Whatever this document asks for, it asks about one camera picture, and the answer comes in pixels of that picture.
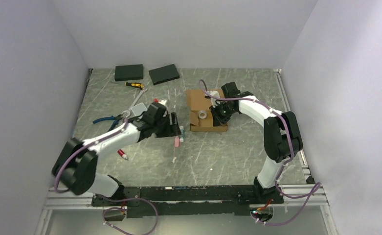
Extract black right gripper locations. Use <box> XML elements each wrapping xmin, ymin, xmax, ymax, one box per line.
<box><xmin>209</xmin><ymin>101</ymin><xmax>237</xmax><ymax>127</ymax></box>

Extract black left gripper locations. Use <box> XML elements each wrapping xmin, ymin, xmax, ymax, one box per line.
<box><xmin>153</xmin><ymin>112</ymin><xmax>181</xmax><ymax>138</ymax></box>

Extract clear tape roll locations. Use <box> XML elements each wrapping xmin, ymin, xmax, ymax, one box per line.
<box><xmin>198</xmin><ymin>110</ymin><xmax>208</xmax><ymax>119</ymax></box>

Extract brown cardboard box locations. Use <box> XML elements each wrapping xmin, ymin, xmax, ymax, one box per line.
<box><xmin>186</xmin><ymin>90</ymin><xmax>228</xmax><ymax>132</ymax></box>

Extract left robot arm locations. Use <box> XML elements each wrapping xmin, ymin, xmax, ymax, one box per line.
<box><xmin>51</xmin><ymin>102</ymin><xmax>180</xmax><ymax>206</ymax></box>

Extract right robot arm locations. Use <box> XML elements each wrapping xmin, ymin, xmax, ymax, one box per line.
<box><xmin>203</xmin><ymin>82</ymin><xmax>303</xmax><ymax>203</ymax></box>

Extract pink marker pen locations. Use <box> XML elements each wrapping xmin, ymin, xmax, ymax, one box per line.
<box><xmin>174</xmin><ymin>136</ymin><xmax>180</xmax><ymax>148</ymax></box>

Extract green white glue stick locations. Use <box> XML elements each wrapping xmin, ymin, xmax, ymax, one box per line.
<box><xmin>180</xmin><ymin>125</ymin><xmax>185</xmax><ymax>142</ymax></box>

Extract grey white rectangular device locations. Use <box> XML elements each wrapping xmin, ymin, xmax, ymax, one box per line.
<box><xmin>130</xmin><ymin>103</ymin><xmax>147</xmax><ymax>117</ymax></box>

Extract silver combination wrench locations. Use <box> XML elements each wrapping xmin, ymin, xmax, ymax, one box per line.
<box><xmin>121</xmin><ymin>88</ymin><xmax>148</xmax><ymax>118</ymax></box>

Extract black foam block right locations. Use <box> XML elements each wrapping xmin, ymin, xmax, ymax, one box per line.
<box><xmin>149</xmin><ymin>64</ymin><xmax>180</xmax><ymax>85</ymax></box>

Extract black foam block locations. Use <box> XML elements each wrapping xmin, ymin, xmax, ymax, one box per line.
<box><xmin>149</xmin><ymin>64</ymin><xmax>180</xmax><ymax>85</ymax></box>
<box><xmin>114</xmin><ymin>64</ymin><xmax>144</xmax><ymax>82</ymax></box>

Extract yellow black screwdriver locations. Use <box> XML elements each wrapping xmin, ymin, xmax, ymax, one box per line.
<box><xmin>125</xmin><ymin>82</ymin><xmax>144</xmax><ymax>90</ymax></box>

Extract red white marker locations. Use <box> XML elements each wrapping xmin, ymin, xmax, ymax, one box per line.
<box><xmin>117</xmin><ymin>149</ymin><xmax>129</xmax><ymax>161</ymax></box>

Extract black foam block left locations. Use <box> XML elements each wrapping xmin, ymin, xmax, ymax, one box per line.
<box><xmin>114</xmin><ymin>64</ymin><xmax>144</xmax><ymax>82</ymax></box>

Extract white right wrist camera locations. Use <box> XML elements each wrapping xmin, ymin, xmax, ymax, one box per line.
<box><xmin>208</xmin><ymin>90</ymin><xmax>222</xmax><ymax>108</ymax></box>

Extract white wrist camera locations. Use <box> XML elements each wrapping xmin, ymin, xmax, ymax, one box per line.
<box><xmin>153</xmin><ymin>98</ymin><xmax>169</xmax><ymax>107</ymax></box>
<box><xmin>208</xmin><ymin>90</ymin><xmax>222</xmax><ymax>108</ymax></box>

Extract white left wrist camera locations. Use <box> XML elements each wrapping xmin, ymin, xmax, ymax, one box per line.
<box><xmin>153</xmin><ymin>98</ymin><xmax>169</xmax><ymax>107</ymax></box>

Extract blue handled pliers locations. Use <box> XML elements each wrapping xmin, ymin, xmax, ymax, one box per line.
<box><xmin>92</xmin><ymin>114</ymin><xmax>125</xmax><ymax>132</ymax></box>

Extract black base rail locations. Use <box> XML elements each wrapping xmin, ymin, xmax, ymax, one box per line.
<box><xmin>91</xmin><ymin>185</ymin><xmax>284</xmax><ymax>218</ymax></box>

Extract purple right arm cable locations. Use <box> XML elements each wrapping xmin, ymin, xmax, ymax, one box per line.
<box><xmin>198</xmin><ymin>79</ymin><xmax>322</xmax><ymax>227</ymax></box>

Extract aluminium frame rail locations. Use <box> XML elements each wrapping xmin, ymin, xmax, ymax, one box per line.
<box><xmin>43</xmin><ymin>188</ymin><xmax>93</xmax><ymax>210</ymax></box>

